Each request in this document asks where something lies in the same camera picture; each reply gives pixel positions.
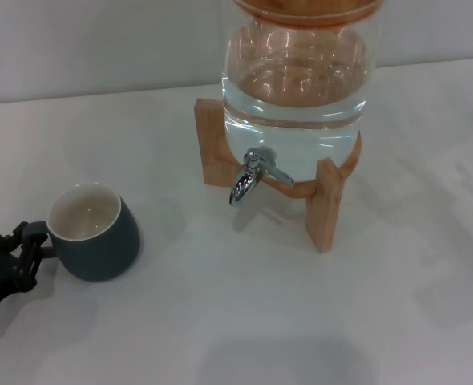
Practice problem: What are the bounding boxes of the dark cup with white inside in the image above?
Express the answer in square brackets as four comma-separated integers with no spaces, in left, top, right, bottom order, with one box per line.
[30,183,142,283]

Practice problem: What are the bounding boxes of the chrome faucet tap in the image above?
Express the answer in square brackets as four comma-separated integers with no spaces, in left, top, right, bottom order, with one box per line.
[228,147,296,209]

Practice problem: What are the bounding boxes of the glass water dispenser jar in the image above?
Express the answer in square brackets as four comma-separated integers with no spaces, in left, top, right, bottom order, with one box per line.
[221,15,381,190]

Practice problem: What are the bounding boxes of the wooden dispenser stand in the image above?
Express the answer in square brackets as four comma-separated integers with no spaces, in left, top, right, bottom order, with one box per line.
[193,97,363,255]

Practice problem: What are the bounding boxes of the wooden jar lid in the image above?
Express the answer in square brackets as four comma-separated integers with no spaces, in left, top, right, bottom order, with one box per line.
[232,0,382,30]

